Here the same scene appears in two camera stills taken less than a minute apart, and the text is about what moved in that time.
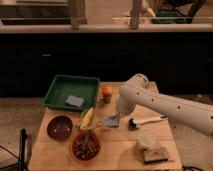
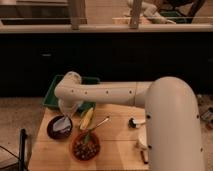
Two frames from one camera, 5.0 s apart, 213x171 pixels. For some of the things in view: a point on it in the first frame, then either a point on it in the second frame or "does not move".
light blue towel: [111, 121] to [62, 125]
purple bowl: [59, 127] does not move
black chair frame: [22, 152] does not move
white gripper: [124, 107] to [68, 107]
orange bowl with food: [85, 146] does not move
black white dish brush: [134, 124] does not move
